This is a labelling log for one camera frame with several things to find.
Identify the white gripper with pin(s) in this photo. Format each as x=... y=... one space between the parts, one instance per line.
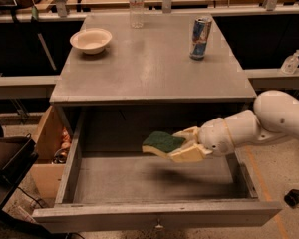
x=214 y=137

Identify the green yellow sponge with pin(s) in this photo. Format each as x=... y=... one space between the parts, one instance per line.
x=161 y=143

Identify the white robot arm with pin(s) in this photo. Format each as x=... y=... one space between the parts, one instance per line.
x=275 y=116

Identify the open grey top drawer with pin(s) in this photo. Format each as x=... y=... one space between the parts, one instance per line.
x=109 y=184

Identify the grey metal cabinet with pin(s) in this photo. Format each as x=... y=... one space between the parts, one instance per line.
x=150 y=65

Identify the black chair caster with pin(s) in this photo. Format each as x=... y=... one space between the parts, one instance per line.
x=292 y=197

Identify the blue silver drink can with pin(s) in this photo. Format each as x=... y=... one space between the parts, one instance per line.
x=200 y=33

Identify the clear soap dispenser bottle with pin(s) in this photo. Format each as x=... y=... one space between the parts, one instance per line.
x=291 y=64

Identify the white bowl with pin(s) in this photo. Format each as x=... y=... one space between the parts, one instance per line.
x=91 y=41

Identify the wooden box on floor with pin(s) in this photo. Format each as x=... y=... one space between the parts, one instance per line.
x=49 y=139

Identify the clear plastic water bottle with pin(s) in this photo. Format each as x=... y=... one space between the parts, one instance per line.
x=136 y=13

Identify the black tray at left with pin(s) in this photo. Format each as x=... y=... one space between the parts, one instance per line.
x=17 y=156

